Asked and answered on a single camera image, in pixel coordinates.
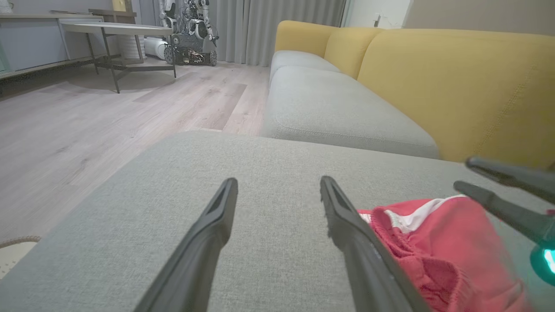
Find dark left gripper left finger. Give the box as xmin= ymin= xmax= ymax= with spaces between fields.
xmin=134 ymin=177 xmax=239 ymax=312

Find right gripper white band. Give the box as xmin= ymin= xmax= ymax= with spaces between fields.
xmin=453 ymin=156 xmax=555 ymax=287

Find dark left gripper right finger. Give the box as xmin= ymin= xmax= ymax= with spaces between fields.
xmin=320 ymin=175 xmax=430 ymax=312

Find red shorts white stripe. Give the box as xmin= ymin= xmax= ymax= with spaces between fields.
xmin=358 ymin=195 xmax=536 ymax=312

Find large grey sofa ottoman cushion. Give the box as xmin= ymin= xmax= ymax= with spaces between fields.
xmin=0 ymin=130 xmax=555 ymax=312

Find large yellow sofa backrest cushion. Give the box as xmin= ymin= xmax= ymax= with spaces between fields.
xmin=357 ymin=28 xmax=555 ymax=169

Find beige round rug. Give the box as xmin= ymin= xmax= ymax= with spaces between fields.
xmin=0 ymin=236 xmax=42 ymax=279

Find white cylinder appliance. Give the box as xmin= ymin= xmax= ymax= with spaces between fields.
xmin=143 ymin=37 xmax=168 ymax=61

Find small grey sofa seat cushion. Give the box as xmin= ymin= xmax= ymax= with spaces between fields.
xmin=269 ymin=50 xmax=342 ymax=75

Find medium yellow sofa backrest cushion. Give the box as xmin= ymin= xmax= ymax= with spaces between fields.
xmin=323 ymin=26 xmax=385 ymax=79

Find parked wheeled robot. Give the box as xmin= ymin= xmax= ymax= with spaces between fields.
xmin=158 ymin=0 xmax=218 ymax=67

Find white ribbed basket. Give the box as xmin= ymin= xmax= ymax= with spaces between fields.
xmin=117 ymin=35 xmax=146 ymax=59

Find small yellow sofa backrest cushion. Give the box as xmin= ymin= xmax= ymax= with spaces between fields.
xmin=274 ymin=20 xmax=340 ymax=59

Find grey table black legs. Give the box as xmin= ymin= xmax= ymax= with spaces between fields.
xmin=61 ymin=23 xmax=177 ymax=94

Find grey curtain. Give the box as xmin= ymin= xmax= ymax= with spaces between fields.
xmin=207 ymin=0 xmax=348 ymax=67

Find long grey media cabinet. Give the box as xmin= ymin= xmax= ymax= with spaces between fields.
xmin=0 ymin=13 xmax=105 ymax=81

